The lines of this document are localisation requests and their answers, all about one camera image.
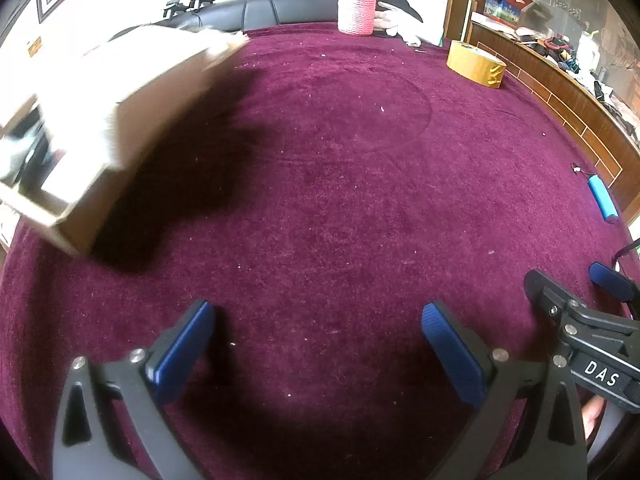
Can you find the wooden shelf unit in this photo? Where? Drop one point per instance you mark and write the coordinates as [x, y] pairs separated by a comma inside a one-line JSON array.
[[550, 85]]

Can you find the brown cardboard box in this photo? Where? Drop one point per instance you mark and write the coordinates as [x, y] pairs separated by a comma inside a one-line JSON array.
[[150, 100]]

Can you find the black leather sofa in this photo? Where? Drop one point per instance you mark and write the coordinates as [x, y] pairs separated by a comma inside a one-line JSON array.
[[290, 7]]

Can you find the pink crocheted bottle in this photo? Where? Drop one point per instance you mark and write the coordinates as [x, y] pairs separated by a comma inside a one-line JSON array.
[[356, 10]]

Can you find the white plastic jug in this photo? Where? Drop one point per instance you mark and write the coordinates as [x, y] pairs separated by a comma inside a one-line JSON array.
[[588, 55]]

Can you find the person's right hand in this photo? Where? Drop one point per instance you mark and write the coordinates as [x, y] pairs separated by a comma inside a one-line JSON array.
[[594, 417]]

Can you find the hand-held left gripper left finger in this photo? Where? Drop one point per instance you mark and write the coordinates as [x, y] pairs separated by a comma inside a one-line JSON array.
[[185, 347]]

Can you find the maroon velvet tablecloth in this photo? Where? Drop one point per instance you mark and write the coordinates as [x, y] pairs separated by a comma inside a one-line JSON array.
[[350, 185]]

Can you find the yellow tape roll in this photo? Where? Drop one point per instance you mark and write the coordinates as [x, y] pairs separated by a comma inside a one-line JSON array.
[[470, 62]]

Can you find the gold wall plaque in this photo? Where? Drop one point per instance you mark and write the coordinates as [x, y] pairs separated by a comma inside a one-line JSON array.
[[34, 47]]

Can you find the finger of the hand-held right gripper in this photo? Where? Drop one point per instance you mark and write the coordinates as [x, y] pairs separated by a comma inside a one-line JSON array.
[[612, 281], [542, 290]]

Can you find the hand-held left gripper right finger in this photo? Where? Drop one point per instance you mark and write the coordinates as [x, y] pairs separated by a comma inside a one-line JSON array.
[[455, 355]]

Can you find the blue cylindrical battery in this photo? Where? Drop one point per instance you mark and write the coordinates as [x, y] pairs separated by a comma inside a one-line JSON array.
[[602, 197]]

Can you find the colourful cardboard box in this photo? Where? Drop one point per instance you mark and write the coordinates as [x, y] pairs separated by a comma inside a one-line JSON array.
[[500, 7]]

